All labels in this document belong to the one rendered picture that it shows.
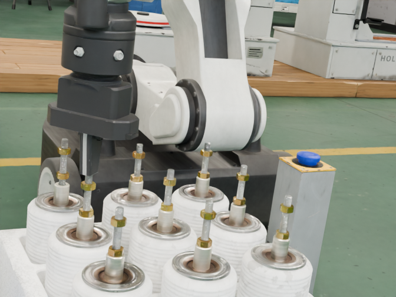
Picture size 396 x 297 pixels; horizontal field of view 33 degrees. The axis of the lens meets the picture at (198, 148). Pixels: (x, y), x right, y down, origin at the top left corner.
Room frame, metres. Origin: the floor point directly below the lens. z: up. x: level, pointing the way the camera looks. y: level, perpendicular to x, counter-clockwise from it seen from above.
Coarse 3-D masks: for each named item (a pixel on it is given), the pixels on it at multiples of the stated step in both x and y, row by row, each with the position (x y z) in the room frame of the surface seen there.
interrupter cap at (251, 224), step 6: (216, 216) 0.95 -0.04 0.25; (222, 216) 0.95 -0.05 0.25; (228, 216) 0.95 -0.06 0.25; (246, 216) 0.96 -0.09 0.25; (252, 216) 0.96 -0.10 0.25; (216, 222) 0.92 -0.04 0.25; (222, 222) 0.92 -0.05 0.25; (228, 222) 0.94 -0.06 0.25; (246, 222) 0.94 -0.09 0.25; (252, 222) 0.94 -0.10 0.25; (258, 222) 0.94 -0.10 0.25; (222, 228) 0.91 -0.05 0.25; (228, 228) 0.90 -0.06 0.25; (234, 228) 0.91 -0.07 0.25; (240, 228) 0.91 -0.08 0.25; (246, 228) 0.91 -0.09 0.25; (252, 228) 0.92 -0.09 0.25; (258, 228) 0.92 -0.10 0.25
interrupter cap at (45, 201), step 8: (48, 192) 0.96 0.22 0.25; (40, 200) 0.92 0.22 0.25; (48, 200) 0.93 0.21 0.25; (72, 200) 0.94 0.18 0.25; (80, 200) 0.94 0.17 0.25; (40, 208) 0.90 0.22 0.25; (48, 208) 0.90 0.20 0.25; (56, 208) 0.90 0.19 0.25; (64, 208) 0.90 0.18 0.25; (72, 208) 0.91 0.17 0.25
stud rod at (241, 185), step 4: (240, 168) 0.94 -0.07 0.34; (244, 168) 0.93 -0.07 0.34; (240, 172) 0.94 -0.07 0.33; (244, 172) 0.93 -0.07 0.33; (240, 184) 0.93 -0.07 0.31; (244, 184) 0.94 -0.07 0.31; (240, 188) 0.93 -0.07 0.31; (244, 188) 0.94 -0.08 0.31; (240, 192) 0.93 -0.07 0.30; (236, 196) 0.94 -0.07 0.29; (240, 196) 0.93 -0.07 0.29; (236, 204) 0.93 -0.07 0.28
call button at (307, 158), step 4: (300, 152) 1.09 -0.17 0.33; (304, 152) 1.09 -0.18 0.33; (308, 152) 1.10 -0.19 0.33; (312, 152) 1.10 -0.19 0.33; (296, 156) 1.08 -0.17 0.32; (300, 156) 1.07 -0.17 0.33; (304, 156) 1.07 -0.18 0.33; (308, 156) 1.07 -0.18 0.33; (312, 156) 1.07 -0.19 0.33; (316, 156) 1.08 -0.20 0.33; (320, 156) 1.09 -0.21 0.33; (300, 160) 1.08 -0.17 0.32; (304, 160) 1.07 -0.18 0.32; (308, 160) 1.07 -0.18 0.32; (312, 160) 1.07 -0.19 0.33; (316, 160) 1.07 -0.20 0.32; (308, 164) 1.07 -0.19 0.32; (312, 164) 1.07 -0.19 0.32
